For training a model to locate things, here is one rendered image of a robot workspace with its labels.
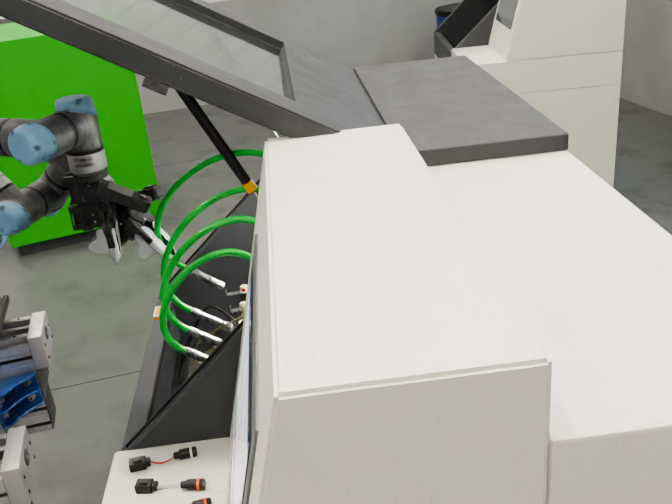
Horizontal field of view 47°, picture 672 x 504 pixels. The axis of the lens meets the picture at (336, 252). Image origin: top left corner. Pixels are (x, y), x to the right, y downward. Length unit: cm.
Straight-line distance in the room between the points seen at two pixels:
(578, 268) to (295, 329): 40
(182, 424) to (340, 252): 76
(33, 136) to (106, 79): 338
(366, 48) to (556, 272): 760
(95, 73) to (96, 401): 214
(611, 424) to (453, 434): 14
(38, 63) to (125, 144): 68
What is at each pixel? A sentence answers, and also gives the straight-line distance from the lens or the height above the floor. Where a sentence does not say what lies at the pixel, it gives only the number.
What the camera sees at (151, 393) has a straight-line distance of 173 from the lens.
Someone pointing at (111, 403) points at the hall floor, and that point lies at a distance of 348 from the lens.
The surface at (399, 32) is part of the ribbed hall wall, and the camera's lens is 856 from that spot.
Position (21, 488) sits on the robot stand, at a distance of 160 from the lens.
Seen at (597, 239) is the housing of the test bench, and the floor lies 147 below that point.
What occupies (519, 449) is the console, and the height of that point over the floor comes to 147.
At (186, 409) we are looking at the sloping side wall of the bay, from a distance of 148.
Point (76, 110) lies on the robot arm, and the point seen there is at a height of 155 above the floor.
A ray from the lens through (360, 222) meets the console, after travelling 88.
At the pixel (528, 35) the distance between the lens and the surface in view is 436.
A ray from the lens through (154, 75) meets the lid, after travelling 121.
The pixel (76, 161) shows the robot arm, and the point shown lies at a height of 145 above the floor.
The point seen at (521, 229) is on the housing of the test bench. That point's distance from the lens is 104.
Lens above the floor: 190
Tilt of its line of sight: 25 degrees down
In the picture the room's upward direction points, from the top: 6 degrees counter-clockwise
